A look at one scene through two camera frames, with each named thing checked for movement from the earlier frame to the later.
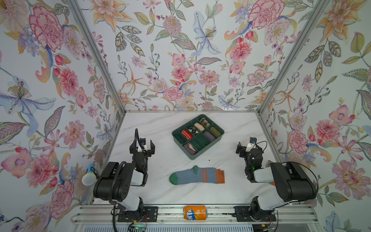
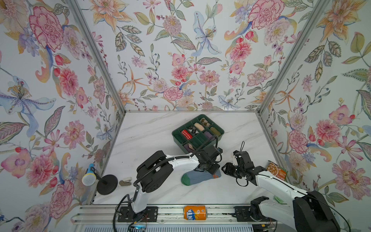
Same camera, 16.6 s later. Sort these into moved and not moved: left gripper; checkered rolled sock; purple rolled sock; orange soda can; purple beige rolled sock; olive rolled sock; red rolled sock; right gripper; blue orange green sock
Moved: blue orange green sock; left gripper; right gripper
Not moved: checkered rolled sock; purple rolled sock; orange soda can; purple beige rolled sock; olive rolled sock; red rolled sock
